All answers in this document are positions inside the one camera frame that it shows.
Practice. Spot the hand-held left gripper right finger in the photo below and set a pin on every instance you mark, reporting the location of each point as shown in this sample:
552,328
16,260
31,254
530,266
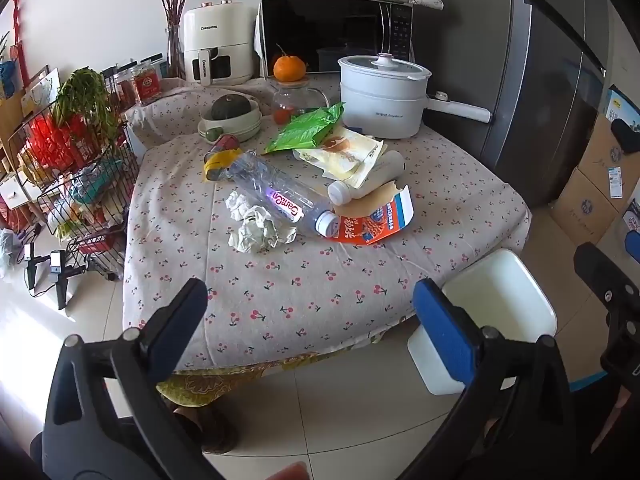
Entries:
442,325

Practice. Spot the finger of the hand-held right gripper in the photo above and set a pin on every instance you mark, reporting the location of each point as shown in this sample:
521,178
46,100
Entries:
595,265

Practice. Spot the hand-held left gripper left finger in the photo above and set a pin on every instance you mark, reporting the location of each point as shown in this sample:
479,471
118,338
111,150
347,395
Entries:
185,320

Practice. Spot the white plastic bin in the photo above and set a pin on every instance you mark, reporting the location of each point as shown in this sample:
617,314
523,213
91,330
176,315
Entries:
500,290

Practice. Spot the large white paper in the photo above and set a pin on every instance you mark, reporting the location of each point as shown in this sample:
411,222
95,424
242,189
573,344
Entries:
257,232

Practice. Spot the orange torn carton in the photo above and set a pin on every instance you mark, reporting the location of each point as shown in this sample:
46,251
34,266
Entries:
380,220

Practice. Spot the small white paper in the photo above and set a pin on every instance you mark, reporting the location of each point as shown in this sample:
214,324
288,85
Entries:
239,204

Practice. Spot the clear plastic bottle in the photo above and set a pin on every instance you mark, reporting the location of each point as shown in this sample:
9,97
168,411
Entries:
270,185

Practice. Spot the white plastic bottle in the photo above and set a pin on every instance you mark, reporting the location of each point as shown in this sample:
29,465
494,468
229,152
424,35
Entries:
380,170

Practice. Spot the red drink can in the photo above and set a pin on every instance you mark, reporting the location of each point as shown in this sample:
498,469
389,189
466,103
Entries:
227,142

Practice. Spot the yellow white packaging bag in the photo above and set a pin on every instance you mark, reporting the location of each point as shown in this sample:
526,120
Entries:
340,152

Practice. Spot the green snack bag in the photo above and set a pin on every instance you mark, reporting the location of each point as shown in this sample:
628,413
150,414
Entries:
300,130

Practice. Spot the plain cardboard box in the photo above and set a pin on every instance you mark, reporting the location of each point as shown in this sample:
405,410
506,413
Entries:
585,210

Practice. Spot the small blue white box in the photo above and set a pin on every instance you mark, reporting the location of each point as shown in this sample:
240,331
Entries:
632,220

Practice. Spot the cherry print tablecloth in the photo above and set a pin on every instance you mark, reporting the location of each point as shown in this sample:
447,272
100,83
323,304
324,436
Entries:
300,285

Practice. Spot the black pouch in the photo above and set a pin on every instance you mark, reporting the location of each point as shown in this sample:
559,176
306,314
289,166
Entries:
627,135

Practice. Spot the small black device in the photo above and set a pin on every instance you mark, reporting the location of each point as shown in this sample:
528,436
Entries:
30,260
59,270

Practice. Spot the blue white carton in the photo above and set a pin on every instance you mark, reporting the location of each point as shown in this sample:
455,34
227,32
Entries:
620,102

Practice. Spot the small green fruit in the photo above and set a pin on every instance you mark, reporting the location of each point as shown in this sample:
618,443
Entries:
214,134

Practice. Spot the grey refrigerator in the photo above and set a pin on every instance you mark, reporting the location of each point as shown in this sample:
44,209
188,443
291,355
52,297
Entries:
525,85

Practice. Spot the white bowl with green squash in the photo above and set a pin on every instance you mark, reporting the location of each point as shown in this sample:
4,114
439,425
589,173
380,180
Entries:
240,127

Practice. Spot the dark green squash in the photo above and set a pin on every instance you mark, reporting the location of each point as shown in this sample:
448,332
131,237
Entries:
230,107

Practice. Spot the red plastic bag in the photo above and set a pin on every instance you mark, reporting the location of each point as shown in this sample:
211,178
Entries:
50,140

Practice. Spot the white electric pot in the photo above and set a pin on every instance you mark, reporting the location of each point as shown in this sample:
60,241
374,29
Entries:
380,105

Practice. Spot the red label jar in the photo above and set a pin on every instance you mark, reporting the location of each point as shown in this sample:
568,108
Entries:
146,82

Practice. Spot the green leafy vegetables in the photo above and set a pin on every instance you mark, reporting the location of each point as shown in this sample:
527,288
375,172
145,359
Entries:
85,95

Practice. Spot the glass jar with wooden lid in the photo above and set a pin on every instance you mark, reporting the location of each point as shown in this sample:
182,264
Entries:
295,97

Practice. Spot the glass vase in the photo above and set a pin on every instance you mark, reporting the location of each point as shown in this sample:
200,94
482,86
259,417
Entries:
175,55

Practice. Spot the white pot lid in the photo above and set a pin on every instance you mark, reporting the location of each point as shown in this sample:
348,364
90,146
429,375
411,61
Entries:
385,66

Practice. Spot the white paper bag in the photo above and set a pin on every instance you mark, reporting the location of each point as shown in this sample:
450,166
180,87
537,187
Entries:
42,92

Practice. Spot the orange fruit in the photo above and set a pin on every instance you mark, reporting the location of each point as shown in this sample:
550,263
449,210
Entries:
289,67

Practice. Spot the white air fryer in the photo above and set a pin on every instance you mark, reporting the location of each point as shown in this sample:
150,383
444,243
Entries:
220,25

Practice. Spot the black microwave oven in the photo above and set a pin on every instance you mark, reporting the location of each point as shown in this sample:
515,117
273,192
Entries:
310,25

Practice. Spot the red hanging decoration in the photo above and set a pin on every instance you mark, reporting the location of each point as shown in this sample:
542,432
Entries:
19,35

